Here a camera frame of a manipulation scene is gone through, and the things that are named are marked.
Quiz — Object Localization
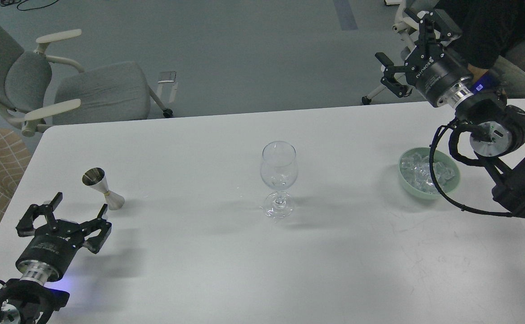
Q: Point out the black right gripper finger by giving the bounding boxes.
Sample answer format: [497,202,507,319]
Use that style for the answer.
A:
[404,8,462,57]
[375,53,412,98]

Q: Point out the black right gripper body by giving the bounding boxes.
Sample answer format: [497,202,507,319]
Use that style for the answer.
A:
[403,43,472,108]

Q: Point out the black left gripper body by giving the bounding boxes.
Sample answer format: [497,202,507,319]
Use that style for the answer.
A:
[16,220,84,283]

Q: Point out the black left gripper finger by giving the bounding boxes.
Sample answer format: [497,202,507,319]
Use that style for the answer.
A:
[16,192,63,237]
[67,204,112,254]

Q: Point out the steel cocktail jigger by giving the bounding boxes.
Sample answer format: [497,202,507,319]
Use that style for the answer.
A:
[81,167,125,211]

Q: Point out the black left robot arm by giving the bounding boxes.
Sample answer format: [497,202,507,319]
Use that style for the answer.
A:
[0,193,112,324]

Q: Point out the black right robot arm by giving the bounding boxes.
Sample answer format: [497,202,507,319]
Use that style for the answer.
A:
[362,0,525,219]

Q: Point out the pile of ice cubes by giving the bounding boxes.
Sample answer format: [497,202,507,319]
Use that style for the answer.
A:
[399,152,457,195]

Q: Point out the clear wine glass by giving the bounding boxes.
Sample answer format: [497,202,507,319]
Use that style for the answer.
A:
[260,141,299,221]

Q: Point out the white office chair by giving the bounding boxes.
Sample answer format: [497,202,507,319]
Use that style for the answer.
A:
[362,0,525,105]

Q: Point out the seated person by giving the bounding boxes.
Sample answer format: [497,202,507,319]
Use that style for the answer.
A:
[434,0,525,99]

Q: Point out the green bowl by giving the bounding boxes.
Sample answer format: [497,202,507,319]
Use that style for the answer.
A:
[398,147,462,200]

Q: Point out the grey office chair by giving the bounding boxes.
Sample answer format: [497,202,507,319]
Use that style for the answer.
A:
[0,26,173,137]

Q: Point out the black floor cables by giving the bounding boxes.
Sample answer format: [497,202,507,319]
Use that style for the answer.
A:
[0,0,60,13]

